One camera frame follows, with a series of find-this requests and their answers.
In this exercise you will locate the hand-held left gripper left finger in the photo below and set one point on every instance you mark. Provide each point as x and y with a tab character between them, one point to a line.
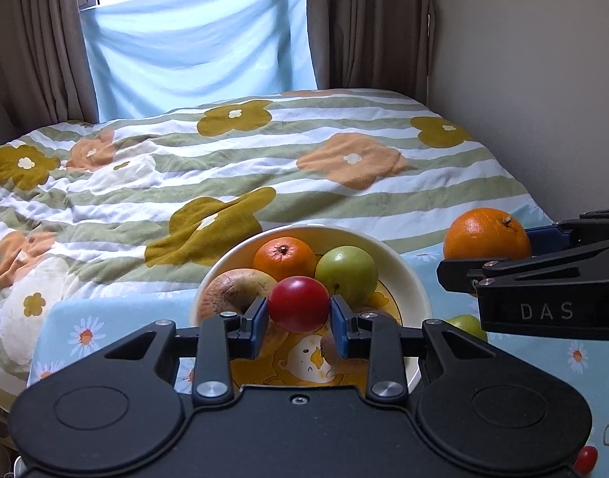
260	328

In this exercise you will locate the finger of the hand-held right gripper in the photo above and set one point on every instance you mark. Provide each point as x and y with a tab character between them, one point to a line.
546	238
533	269

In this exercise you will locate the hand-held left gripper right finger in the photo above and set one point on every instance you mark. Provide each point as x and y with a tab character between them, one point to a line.
339	328

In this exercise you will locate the small red plum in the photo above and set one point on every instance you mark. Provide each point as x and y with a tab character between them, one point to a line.
299	306

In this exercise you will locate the wrinkled brown apple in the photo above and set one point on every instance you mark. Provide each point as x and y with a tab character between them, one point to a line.
225	291

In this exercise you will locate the green apple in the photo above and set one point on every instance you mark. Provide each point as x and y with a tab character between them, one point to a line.
347	271
464	326

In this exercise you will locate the large orange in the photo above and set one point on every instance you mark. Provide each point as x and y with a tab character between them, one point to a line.
284	259
484	234

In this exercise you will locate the cream bowl with yellow print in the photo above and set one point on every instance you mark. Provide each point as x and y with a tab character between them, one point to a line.
399	279

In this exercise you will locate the light blue daisy tablecloth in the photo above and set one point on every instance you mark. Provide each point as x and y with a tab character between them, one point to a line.
533	358

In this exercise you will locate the floral striped blanket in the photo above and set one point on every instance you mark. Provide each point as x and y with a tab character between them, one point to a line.
135	199

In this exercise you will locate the brown curtain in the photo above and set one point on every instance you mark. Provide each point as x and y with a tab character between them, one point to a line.
374	20
35	35

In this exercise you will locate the light blue window cloth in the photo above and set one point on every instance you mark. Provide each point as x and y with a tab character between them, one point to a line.
185	50

